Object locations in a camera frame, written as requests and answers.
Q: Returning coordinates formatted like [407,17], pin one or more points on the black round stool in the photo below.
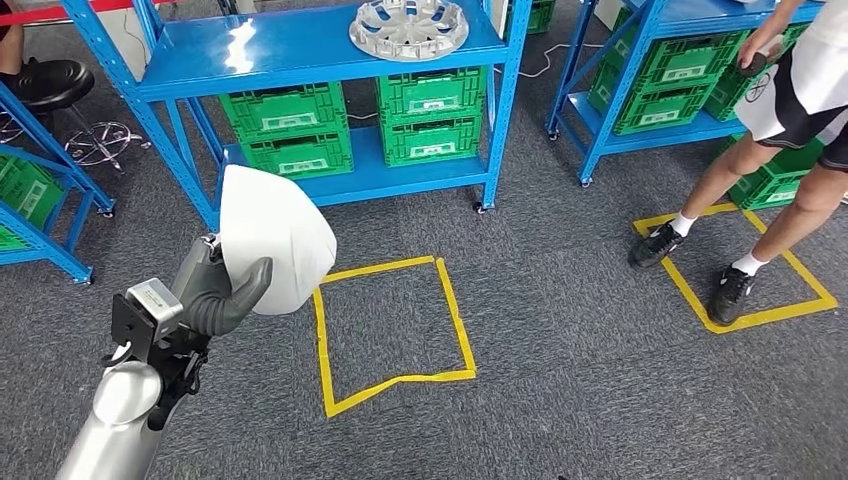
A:
[53,83]

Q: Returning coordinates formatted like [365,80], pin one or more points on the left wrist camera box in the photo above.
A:
[154,301]

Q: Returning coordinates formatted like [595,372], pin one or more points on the yellow floor tape square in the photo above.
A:
[322,351]
[775,316]

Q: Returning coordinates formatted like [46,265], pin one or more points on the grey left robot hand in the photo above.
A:
[212,298]

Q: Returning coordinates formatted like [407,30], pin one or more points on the white plastic body part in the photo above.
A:
[278,238]

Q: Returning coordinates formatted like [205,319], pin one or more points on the blue metal shelf rack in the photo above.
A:
[662,142]
[60,255]
[298,53]

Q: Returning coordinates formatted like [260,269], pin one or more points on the black handheld device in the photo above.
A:
[753,65]

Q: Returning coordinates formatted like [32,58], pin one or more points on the person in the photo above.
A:
[10,46]
[795,99]

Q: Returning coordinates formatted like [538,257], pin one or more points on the grey wheel hubcap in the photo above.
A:
[407,30]

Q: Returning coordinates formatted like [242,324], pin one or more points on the red barrier tape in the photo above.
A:
[40,13]

